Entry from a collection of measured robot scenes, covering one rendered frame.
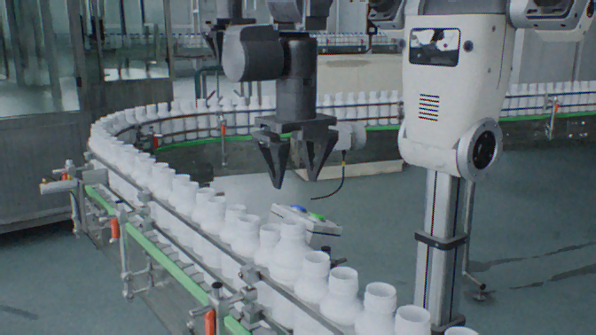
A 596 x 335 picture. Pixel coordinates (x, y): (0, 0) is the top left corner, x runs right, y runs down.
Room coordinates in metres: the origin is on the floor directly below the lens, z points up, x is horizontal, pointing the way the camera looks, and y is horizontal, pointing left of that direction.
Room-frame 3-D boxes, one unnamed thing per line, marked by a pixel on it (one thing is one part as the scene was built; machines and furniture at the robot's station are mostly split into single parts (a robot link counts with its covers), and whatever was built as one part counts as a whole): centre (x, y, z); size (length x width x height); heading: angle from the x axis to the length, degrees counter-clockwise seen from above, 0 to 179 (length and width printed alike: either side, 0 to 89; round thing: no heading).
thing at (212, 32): (1.11, 0.17, 1.44); 0.07 x 0.07 x 0.09; 37
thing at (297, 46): (0.68, 0.01, 1.43); 0.07 x 0.06 x 0.07; 126
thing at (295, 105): (0.69, 0.01, 1.37); 0.10 x 0.07 x 0.07; 127
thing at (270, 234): (0.73, 0.04, 1.08); 0.06 x 0.06 x 0.17
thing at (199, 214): (0.92, 0.18, 1.08); 0.06 x 0.06 x 0.17
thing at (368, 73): (5.13, -0.47, 0.59); 1.10 x 0.62 x 1.18; 109
